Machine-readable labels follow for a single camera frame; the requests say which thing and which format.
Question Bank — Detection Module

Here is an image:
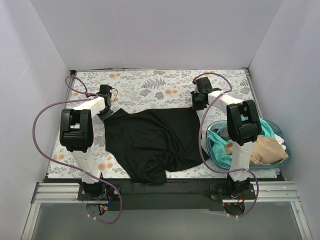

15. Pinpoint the white t shirt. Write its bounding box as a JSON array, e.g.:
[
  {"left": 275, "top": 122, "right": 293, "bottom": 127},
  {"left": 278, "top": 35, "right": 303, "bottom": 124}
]
[{"left": 274, "top": 134, "right": 287, "bottom": 150}]

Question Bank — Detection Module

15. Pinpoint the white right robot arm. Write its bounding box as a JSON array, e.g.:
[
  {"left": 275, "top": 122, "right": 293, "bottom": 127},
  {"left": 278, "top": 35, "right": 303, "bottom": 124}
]
[{"left": 191, "top": 88, "right": 262, "bottom": 199}]

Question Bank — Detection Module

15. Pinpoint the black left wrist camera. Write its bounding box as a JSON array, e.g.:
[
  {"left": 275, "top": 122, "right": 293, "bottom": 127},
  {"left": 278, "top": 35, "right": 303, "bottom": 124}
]
[{"left": 98, "top": 84, "right": 113, "bottom": 97}]

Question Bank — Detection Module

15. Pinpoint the aluminium front rail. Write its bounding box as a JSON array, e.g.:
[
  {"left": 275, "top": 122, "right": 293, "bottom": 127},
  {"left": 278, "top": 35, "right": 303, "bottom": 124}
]
[{"left": 31, "top": 181, "right": 300, "bottom": 203}]

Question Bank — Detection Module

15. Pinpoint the beige t shirt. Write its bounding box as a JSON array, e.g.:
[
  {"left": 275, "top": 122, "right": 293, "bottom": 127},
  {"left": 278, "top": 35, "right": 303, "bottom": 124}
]
[{"left": 224, "top": 135, "right": 289, "bottom": 168}]

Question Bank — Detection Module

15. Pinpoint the clear blue plastic basket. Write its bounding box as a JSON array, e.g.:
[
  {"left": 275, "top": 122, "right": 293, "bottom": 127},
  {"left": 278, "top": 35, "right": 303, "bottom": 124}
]
[{"left": 205, "top": 118, "right": 290, "bottom": 170}]

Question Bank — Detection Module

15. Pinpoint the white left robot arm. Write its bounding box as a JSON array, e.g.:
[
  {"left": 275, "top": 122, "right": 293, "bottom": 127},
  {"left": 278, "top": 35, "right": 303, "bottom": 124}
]
[{"left": 59, "top": 95, "right": 113, "bottom": 200}]

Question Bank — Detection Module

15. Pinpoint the teal t shirt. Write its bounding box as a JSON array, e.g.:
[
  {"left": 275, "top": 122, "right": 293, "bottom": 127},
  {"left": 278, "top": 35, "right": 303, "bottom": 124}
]
[{"left": 205, "top": 118, "right": 283, "bottom": 170}]

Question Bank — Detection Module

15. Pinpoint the floral patterned table mat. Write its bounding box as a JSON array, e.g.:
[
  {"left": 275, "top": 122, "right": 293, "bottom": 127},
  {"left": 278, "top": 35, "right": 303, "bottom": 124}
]
[{"left": 47, "top": 69, "right": 281, "bottom": 179}]

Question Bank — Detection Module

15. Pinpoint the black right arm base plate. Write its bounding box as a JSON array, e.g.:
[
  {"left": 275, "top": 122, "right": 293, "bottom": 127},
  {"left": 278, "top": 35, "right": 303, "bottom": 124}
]
[{"left": 209, "top": 179, "right": 256, "bottom": 200}]

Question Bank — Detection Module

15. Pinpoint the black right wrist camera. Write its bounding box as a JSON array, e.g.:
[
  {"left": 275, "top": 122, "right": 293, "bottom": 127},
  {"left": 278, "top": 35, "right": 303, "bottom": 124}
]
[{"left": 195, "top": 77, "right": 213, "bottom": 93}]

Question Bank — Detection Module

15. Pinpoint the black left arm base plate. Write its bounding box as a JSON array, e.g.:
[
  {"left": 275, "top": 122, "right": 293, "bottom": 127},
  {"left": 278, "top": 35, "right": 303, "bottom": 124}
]
[{"left": 77, "top": 182, "right": 120, "bottom": 201}]

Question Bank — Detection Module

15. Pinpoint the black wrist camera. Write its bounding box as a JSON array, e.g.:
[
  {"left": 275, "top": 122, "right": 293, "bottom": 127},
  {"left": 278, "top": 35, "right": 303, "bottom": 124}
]
[
  {"left": 195, "top": 77, "right": 213, "bottom": 93},
  {"left": 98, "top": 84, "right": 113, "bottom": 97}
]

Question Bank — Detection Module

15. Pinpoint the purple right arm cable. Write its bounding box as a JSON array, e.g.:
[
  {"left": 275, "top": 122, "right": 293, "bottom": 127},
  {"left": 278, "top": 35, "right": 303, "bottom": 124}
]
[{"left": 192, "top": 71, "right": 260, "bottom": 218}]

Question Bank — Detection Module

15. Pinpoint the black t shirt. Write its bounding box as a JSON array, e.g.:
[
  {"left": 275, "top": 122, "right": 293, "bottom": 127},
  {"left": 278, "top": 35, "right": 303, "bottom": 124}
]
[{"left": 103, "top": 107, "right": 209, "bottom": 184}]

